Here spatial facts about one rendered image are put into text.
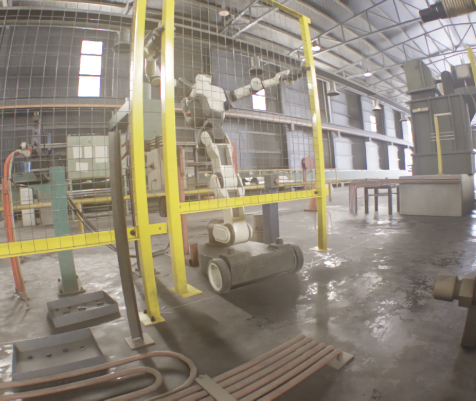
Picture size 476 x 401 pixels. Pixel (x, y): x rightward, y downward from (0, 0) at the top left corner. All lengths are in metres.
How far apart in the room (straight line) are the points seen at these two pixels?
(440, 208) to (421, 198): 0.34
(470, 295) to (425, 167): 4.24
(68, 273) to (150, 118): 8.92
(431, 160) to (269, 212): 3.34
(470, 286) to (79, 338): 1.49
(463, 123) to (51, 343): 5.36
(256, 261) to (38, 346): 1.19
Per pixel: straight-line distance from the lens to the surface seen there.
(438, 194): 4.40
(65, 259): 1.93
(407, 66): 5.67
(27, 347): 1.34
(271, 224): 2.59
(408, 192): 4.54
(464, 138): 5.12
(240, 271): 1.60
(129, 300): 1.18
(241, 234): 1.84
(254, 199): 1.67
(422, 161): 5.22
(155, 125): 10.46
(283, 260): 1.77
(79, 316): 1.50
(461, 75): 5.30
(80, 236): 1.29
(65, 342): 1.33
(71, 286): 1.97
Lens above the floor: 0.61
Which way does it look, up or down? 3 degrees down
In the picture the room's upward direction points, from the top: 4 degrees counter-clockwise
